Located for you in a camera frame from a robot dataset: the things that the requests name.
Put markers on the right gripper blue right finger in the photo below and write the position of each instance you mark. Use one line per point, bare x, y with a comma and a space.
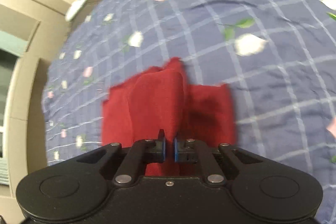
198, 157

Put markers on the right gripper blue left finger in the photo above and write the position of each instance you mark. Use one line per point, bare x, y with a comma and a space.
138, 156

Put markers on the red long sleeve sweater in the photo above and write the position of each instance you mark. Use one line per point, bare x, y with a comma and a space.
161, 98

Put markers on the blue floral checked quilt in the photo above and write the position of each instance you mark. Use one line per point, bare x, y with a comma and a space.
278, 57

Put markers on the teal window curtain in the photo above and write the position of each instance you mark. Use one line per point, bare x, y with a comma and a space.
11, 44

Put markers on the beige built-in cabinet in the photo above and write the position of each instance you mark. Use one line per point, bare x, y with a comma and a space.
41, 24

